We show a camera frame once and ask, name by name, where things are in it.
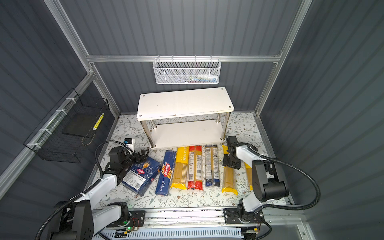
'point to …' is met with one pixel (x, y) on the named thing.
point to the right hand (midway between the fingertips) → (230, 165)
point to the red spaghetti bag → (195, 168)
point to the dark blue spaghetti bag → (212, 166)
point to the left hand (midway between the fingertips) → (141, 150)
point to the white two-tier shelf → (185, 118)
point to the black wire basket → (67, 133)
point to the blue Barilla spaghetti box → (164, 183)
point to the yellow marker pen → (98, 122)
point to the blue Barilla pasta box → (141, 175)
